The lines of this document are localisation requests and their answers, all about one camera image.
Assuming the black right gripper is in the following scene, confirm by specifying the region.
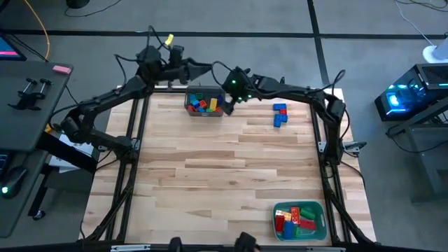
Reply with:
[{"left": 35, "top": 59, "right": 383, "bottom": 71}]
[{"left": 222, "top": 68, "right": 250, "bottom": 116}]

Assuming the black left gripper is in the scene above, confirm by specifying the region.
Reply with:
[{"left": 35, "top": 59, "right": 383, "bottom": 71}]
[{"left": 164, "top": 44, "right": 212, "bottom": 83}]

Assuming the grey translucent plastic bin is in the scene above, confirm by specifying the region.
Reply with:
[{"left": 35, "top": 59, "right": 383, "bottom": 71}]
[{"left": 183, "top": 85, "right": 226, "bottom": 118}]

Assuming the pink eraser block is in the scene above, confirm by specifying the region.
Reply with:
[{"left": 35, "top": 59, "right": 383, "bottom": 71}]
[{"left": 52, "top": 64, "right": 72, "bottom": 76}]

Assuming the black round base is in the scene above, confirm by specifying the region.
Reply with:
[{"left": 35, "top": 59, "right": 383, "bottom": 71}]
[{"left": 65, "top": 0, "right": 90, "bottom": 10}]

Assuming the white paper sheet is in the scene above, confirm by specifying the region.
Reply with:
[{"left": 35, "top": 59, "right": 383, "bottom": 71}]
[{"left": 48, "top": 129, "right": 99, "bottom": 174}]

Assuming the black screw clamp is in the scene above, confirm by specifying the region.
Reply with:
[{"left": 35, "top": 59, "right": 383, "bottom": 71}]
[
  {"left": 7, "top": 78, "right": 38, "bottom": 111},
  {"left": 21, "top": 78, "right": 53, "bottom": 111}
]

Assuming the teal plastic bin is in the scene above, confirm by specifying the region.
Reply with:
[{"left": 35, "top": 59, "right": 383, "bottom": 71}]
[{"left": 272, "top": 199, "right": 328, "bottom": 242}]

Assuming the black desk support beam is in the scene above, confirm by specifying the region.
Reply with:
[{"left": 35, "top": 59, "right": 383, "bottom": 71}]
[{"left": 36, "top": 132, "right": 98, "bottom": 174}]

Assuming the dark grey side desk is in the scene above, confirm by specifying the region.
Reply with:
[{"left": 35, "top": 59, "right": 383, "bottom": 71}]
[{"left": 0, "top": 61, "right": 74, "bottom": 239}]

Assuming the computer screen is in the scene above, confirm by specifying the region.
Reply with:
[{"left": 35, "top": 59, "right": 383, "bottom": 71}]
[{"left": 0, "top": 33, "right": 27, "bottom": 62}]

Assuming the black lit computer tower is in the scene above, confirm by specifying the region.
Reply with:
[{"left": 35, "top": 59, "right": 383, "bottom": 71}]
[{"left": 374, "top": 62, "right": 448, "bottom": 123}]

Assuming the grey metal stand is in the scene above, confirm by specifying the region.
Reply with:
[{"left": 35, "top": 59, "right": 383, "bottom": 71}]
[{"left": 384, "top": 96, "right": 448, "bottom": 204}]

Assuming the black computer mouse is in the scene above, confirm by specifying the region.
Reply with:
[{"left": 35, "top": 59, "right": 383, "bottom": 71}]
[{"left": 1, "top": 167, "right": 28, "bottom": 200}]

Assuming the white round device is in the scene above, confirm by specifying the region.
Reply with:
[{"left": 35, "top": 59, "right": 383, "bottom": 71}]
[{"left": 422, "top": 33, "right": 448, "bottom": 64}]

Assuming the black desk leg caster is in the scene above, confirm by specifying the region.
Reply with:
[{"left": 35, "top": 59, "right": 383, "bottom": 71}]
[{"left": 27, "top": 164, "right": 48, "bottom": 221}]

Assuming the black keyboard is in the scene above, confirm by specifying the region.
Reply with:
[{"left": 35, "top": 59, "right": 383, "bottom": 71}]
[{"left": 0, "top": 153, "right": 11, "bottom": 174}]

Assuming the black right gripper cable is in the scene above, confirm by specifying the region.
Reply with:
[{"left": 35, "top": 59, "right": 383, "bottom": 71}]
[{"left": 211, "top": 61, "right": 235, "bottom": 88}]

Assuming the black metal table frame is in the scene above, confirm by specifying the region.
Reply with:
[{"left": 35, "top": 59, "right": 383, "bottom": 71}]
[{"left": 79, "top": 76, "right": 378, "bottom": 252}]

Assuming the black floor cable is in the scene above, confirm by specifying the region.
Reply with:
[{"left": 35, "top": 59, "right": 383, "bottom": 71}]
[{"left": 64, "top": 0, "right": 123, "bottom": 18}]

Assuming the yellow cable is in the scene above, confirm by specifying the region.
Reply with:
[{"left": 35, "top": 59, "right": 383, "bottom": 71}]
[{"left": 22, "top": 0, "right": 51, "bottom": 61}]

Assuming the silver metal bracket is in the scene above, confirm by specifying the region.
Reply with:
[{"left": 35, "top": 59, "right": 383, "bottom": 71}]
[
  {"left": 307, "top": 246, "right": 346, "bottom": 252},
  {"left": 111, "top": 244, "right": 151, "bottom": 252}
]

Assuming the white floor cable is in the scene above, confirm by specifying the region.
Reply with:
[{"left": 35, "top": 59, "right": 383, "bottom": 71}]
[{"left": 394, "top": 0, "right": 435, "bottom": 47}]

